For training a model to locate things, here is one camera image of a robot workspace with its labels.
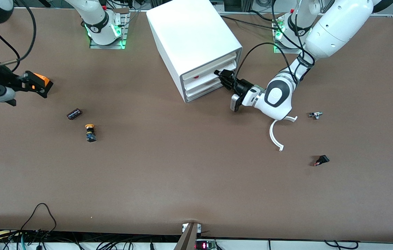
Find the small red display device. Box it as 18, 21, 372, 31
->
195, 240, 216, 250

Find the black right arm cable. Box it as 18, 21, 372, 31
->
0, 0, 37, 66
0, 24, 21, 59

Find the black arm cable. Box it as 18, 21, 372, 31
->
0, 24, 21, 59
0, 0, 37, 66
235, 0, 317, 87

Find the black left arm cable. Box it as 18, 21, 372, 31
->
235, 0, 317, 87

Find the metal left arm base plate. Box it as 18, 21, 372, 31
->
273, 17, 310, 55

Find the white half ring bracket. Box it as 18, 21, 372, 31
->
269, 116, 298, 152

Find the black base power cable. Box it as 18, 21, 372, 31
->
248, 9, 284, 23
219, 15, 277, 30

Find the yellow push button switch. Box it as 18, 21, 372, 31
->
85, 124, 97, 142

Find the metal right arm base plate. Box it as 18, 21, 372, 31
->
89, 10, 130, 50

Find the small black square switch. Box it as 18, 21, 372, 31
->
313, 155, 330, 167

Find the black looped table cable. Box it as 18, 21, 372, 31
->
20, 203, 57, 233

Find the brown camera mount post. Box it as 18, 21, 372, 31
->
173, 222, 202, 250

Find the tangled floor cable bundle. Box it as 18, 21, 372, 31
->
0, 227, 183, 250

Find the black floor cable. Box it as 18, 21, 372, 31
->
324, 240, 359, 250

